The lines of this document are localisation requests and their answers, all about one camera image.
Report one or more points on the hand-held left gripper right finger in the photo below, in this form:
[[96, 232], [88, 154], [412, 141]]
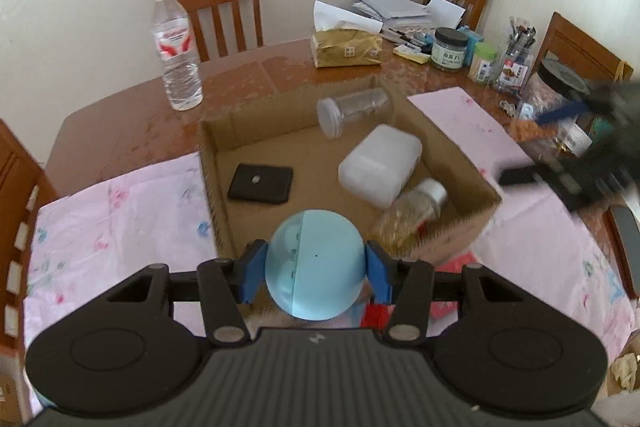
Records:
[[377, 274]]

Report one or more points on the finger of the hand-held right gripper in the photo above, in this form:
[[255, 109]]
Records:
[[562, 112], [522, 177]]

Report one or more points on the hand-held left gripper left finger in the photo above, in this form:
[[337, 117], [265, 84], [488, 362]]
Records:
[[252, 274]]

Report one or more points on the light blue round plastic case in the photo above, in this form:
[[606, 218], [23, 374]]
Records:
[[320, 267]]

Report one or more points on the amber pill bottle silver cap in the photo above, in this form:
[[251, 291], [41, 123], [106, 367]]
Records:
[[415, 207]]

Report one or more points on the black square pad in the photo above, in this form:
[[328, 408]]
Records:
[[261, 183]]

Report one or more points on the white translucent plastic container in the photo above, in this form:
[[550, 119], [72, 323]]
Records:
[[377, 162]]

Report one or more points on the cardboard box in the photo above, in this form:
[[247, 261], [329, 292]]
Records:
[[300, 157]]

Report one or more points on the clear plastic jar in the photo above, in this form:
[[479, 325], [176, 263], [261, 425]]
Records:
[[355, 109]]

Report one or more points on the large clear jar black lid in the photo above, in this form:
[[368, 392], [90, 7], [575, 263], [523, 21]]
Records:
[[547, 92]]

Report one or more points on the red toy train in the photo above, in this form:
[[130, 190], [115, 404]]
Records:
[[375, 314]]

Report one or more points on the clear pen holder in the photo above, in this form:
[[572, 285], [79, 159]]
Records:
[[515, 62]]

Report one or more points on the small red box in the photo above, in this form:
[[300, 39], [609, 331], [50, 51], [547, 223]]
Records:
[[452, 264]]

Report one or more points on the black smartphone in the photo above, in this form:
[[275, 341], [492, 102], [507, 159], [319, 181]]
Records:
[[625, 247]]

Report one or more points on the small green-lidded jar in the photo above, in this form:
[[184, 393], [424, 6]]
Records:
[[482, 64]]

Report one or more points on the teal box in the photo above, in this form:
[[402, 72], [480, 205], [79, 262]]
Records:
[[475, 39]]

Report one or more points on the glass jar with black lid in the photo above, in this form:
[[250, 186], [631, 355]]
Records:
[[449, 52]]

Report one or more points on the pink floral cloth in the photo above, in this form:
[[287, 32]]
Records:
[[125, 217]]

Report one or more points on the white envelope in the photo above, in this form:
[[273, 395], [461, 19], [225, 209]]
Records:
[[445, 11]]

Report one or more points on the yellow white small packet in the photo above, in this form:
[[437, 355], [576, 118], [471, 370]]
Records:
[[411, 53]]

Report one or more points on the stack of grey papers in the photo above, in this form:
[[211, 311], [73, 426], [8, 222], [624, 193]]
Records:
[[390, 7]]

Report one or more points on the crumpled white paper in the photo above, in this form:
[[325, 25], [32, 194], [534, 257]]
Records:
[[627, 372]]

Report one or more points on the gold tissue pack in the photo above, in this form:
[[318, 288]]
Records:
[[345, 49]]

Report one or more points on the clear water bottle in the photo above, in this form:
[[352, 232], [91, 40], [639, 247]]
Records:
[[177, 57]]

